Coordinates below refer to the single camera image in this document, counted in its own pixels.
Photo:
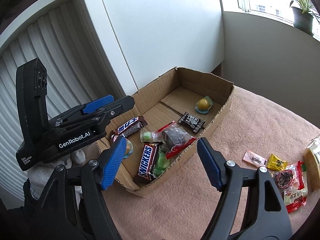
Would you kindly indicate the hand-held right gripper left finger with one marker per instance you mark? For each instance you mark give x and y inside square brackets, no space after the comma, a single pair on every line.
[113,165]

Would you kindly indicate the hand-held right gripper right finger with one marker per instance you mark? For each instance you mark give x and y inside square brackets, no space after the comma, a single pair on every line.
[208,165]

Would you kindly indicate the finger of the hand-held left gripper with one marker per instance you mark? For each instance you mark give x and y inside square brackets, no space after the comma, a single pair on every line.
[122,105]
[97,103]

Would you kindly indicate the blue rimmed jelly cup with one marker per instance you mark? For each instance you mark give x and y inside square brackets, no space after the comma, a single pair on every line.
[128,150]

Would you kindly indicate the chocolate bar with blue label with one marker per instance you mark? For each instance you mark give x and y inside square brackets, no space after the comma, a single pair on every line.
[130,127]

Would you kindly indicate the brown chocolate bar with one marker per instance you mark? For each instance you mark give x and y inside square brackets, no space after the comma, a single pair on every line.
[146,163]

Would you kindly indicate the green candy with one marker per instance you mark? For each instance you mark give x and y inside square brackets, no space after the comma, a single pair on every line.
[146,136]

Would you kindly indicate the clear red packet dark plums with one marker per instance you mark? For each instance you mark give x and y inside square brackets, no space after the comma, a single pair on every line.
[175,136]

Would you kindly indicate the small black packet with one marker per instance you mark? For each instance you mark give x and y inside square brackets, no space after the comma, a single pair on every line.
[191,122]

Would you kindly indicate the green snack packet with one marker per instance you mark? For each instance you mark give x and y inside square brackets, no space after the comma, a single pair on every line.
[162,163]

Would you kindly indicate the cardboard box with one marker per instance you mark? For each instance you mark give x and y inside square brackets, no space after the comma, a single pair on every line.
[175,97]

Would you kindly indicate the yellow jelly cup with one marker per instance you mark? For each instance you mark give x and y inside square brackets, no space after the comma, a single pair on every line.
[203,104]

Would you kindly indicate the person's left hand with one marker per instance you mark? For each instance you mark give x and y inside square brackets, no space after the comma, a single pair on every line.
[47,172]

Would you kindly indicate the pink wrapped candy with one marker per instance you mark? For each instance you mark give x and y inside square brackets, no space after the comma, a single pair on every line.
[255,158]

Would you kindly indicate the pink blanket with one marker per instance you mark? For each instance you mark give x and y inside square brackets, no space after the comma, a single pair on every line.
[175,212]

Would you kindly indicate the small yellow candy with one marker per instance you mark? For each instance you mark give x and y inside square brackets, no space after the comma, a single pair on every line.
[276,163]

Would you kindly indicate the white louvered door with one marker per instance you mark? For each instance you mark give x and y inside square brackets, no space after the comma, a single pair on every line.
[37,42]

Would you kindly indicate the clear red packet dark rings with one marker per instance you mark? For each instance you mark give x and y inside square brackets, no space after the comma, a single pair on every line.
[285,178]

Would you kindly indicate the white cabinet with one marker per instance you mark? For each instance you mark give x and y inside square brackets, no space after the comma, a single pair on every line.
[162,30]

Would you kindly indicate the red snack packet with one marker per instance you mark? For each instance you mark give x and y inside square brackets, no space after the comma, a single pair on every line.
[295,201]

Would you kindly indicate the cake in clear wrapper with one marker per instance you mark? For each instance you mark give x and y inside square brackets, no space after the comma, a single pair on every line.
[312,160]

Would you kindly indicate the white framed window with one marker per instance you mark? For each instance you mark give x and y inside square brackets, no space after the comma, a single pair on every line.
[262,2]

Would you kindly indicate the potted spider plant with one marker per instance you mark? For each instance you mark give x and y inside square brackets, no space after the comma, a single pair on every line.
[302,21]

